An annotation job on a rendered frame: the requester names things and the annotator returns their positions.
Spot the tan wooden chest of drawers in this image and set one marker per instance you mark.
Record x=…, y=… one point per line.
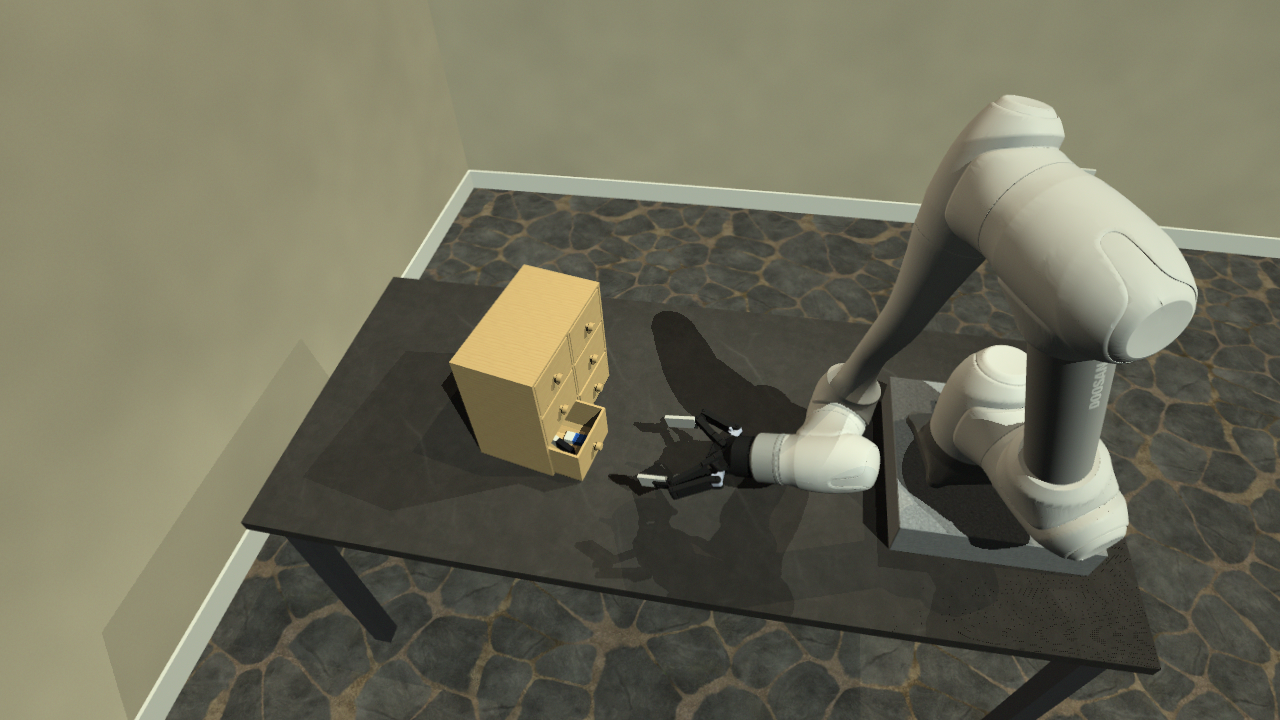
x=500, y=362

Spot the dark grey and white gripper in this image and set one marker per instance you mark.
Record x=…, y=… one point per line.
x=723, y=458

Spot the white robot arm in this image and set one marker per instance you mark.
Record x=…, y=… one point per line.
x=1083, y=270

